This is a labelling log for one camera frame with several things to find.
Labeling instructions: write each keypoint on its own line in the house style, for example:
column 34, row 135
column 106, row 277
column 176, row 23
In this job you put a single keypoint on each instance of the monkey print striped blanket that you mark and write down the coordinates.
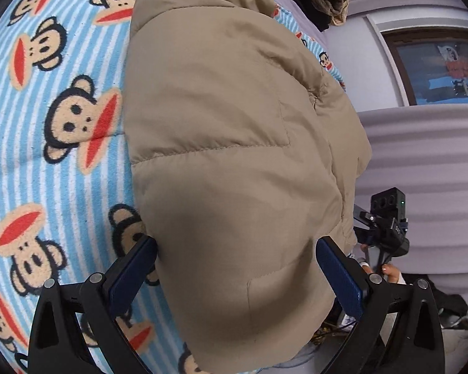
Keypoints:
column 43, row 163

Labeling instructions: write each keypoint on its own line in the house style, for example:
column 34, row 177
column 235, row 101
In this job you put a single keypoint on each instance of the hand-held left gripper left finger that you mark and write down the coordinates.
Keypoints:
column 134, row 268

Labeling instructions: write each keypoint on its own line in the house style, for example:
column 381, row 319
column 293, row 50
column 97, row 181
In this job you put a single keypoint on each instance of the person's dark clothing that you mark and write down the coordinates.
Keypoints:
column 446, row 304

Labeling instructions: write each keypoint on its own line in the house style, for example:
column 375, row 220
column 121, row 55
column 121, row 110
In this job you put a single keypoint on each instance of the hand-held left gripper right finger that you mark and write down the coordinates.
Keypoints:
column 341, row 276

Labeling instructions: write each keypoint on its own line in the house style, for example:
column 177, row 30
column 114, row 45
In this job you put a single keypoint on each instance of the beige puffer jacket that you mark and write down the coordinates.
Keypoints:
column 226, row 156

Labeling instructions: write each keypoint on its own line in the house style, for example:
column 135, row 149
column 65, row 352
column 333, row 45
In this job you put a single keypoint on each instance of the window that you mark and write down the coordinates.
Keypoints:
column 436, row 66

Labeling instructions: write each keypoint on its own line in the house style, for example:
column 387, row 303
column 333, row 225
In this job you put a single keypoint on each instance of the person's right hand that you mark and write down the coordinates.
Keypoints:
column 390, row 272

